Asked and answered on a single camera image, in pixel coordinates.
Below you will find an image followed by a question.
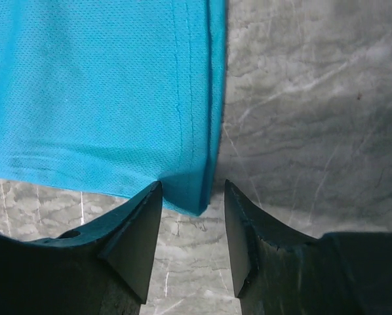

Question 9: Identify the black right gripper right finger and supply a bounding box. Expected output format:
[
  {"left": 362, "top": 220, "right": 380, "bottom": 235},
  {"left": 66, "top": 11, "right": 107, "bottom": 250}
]
[{"left": 224, "top": 181, "right": 392, "bottom": 314}]

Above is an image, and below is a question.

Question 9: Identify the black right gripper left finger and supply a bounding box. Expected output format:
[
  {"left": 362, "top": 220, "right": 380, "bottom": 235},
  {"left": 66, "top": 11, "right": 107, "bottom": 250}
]
[{"left": 0, "top": 181, "right": 163, "bottom": 314}]

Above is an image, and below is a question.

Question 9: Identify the teal t shirt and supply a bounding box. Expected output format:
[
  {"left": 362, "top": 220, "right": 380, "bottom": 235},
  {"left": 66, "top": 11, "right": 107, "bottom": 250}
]
[{"left": 0, "top": 1, "right": 227, "bottom": 215}]

